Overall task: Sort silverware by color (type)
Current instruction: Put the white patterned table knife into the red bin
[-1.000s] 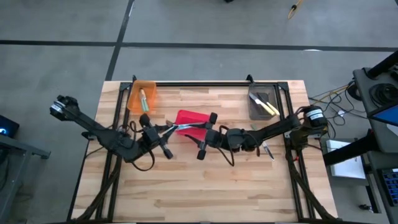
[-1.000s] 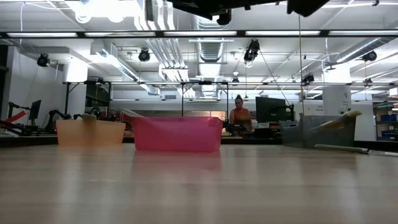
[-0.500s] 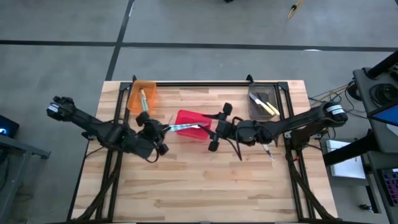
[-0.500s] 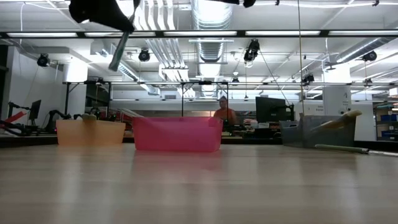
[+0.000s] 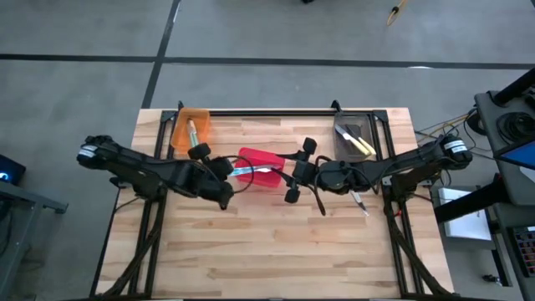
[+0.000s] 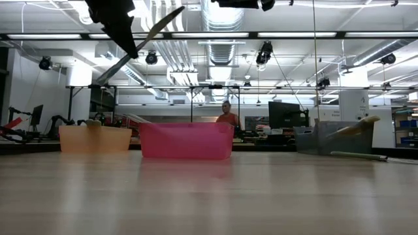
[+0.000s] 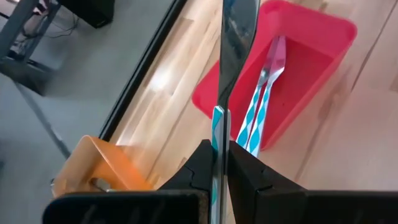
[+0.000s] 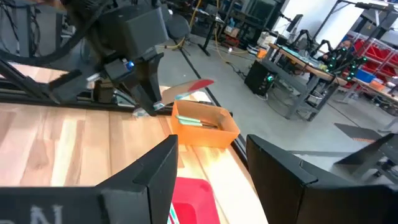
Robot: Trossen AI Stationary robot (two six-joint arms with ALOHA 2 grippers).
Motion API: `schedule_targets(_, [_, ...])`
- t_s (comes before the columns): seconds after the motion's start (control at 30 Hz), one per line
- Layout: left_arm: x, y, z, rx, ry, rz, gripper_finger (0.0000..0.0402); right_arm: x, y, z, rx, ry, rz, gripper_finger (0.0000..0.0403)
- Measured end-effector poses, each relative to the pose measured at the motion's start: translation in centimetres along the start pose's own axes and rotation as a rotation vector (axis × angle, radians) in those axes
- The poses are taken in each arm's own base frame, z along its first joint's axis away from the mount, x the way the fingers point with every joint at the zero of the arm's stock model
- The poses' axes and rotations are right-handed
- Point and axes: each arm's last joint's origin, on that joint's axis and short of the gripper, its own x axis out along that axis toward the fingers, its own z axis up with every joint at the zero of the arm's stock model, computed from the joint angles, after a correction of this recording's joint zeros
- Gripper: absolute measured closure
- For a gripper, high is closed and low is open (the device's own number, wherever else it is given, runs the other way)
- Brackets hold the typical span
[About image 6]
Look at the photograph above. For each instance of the shelf with blue bins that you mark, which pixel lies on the shelf with blue bins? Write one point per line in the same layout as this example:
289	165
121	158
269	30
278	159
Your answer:
408	124

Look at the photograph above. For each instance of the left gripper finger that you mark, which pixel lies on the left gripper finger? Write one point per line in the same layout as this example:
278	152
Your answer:
124	36

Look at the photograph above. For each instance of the black computer monitor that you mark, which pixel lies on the black computer monitor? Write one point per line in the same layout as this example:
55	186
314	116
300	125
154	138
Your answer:
36	114
284	114

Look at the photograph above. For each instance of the black aluminium table frame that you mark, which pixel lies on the black aluminium table frame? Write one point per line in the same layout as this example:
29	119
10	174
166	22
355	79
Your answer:
261	147

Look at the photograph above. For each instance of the black background workstation frame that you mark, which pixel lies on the black background workstation frame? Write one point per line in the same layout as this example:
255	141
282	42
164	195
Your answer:
191	104

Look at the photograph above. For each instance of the black overhead light bar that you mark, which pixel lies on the black overhead light bar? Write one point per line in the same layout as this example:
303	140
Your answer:
340	35

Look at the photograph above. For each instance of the pink-red plastic bin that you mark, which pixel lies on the pink-red plastic bin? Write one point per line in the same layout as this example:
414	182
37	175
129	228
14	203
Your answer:
186	142

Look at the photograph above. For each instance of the grey plastic bin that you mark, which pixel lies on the grey plastic bin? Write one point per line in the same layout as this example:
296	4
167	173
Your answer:
339	145

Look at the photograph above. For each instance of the orange plastic bin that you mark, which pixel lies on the orange plastic bin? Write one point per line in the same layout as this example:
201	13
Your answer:
94	140

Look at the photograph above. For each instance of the silver round ceiling duct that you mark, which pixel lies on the silver round ceiling duct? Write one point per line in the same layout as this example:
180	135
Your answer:
222	52

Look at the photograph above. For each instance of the person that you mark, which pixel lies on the person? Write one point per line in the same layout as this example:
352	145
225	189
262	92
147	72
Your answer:
227	117

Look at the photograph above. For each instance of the white ceiling pipe bundle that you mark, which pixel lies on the white ceiling pipe bundle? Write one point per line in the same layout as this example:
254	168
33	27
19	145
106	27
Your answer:
176	52

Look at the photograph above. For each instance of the black ceiling spotlight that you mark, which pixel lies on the black ceiling spotlight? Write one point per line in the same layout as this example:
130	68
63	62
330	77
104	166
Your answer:
264	53
151	58
388	59
324	83
45	63

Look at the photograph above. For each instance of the background black robot arm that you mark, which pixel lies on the background black robot arm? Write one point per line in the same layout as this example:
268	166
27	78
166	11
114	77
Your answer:
54	125

